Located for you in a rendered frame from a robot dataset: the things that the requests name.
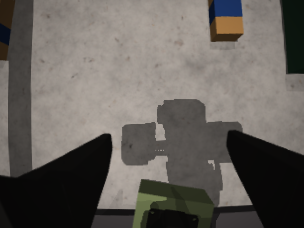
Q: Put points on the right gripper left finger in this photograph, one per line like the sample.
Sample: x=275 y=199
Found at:
x=63 y=193

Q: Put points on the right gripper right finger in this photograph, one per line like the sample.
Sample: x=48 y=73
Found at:
x=273 y=178

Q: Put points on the cream welding electrode pack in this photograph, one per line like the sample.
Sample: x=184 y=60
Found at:
x=225 y=20

